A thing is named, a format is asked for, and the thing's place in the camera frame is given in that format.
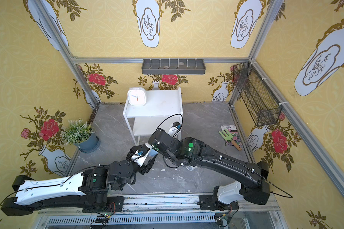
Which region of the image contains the grey wall tray with hooks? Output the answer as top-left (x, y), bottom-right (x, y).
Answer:
top-left (141, 58), bottom-right (206, 75)

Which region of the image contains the white square alarm clock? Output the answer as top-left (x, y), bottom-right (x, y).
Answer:
top-left (127, 87), bottom-right (147, 106)

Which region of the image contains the white two-tier metal shelf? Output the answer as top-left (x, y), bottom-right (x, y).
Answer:
top-left (123, 88), bottom-right (183, 145)

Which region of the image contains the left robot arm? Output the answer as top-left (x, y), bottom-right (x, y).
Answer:
top-left (1, 143), bottom-right (157, 216)

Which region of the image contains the green garden fork tool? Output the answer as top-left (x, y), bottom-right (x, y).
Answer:
top-left (219, 129), bottom-right (242, 151)

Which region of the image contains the potted plant in grey pot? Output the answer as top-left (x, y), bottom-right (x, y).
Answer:
top-left (61, 119), bottom-right (100, 153)

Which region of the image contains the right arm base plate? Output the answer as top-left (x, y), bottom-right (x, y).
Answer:
top-left (197, 194), bottom-right (239, 211)

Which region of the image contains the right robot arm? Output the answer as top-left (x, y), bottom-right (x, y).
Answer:
top-left (148, 128), bottom-right (270, 205)

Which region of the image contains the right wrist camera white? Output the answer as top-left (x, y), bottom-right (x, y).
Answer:
top-left (168, 121), bottom-right (182, 140)

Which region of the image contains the pink seed packet card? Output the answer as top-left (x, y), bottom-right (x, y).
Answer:
top-left (219, 125), bottom-right (242, 147)

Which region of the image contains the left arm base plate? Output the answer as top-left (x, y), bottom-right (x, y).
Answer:
top-left (103, 196), bottom-right (124, 213)

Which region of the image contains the black wire mesh basket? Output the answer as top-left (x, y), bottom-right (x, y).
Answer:
top-left (232, 62), bottom-right (282, 127)

